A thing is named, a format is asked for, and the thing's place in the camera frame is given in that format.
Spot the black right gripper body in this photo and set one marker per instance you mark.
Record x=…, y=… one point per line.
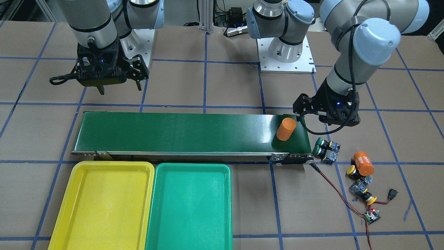
x=137, y=69

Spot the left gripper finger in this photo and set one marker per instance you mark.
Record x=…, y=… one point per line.
x=302, y=106

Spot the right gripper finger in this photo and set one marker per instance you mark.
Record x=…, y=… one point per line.
x=101, y=90
x=138, y=70

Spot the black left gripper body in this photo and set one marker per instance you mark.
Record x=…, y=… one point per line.
x=322, y=97

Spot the plain orange cylinder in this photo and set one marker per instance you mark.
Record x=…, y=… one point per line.
x=286, y=129

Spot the orange cylinder with 4680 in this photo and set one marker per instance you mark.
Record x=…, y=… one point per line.
x=363, y=163

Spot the yellow push button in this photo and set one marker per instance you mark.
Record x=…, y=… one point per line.
x=353, y=173
x=359, y=189

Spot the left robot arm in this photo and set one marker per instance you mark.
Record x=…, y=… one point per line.
x=364, y=32

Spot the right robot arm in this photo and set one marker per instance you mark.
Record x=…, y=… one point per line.
x=98, y=23

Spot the green push button upper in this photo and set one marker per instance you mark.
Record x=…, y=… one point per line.
x=330, y=145

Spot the green push button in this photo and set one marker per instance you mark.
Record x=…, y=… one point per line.
x=326, y=155
x=330, y=145

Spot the green push button lower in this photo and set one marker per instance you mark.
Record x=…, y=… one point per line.
x=326, y=155

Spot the green conveyor belt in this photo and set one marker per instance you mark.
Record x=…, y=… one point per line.
x=174, y=134

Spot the motor controller circuit board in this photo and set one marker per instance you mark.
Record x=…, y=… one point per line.
x=371, y=215

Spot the yellow plastic tray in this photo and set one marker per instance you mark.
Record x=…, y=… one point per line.
x=106, y=206

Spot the green plastic tray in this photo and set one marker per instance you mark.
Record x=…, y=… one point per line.
x=191, y=208

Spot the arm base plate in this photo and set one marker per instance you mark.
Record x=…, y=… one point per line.
x=277, y=57
x=139, y=42

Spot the aluminium frame post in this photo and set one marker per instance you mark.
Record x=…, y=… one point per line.
x=206, y=15

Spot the black rocker switch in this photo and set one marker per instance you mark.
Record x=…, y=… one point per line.
x=392, y=193

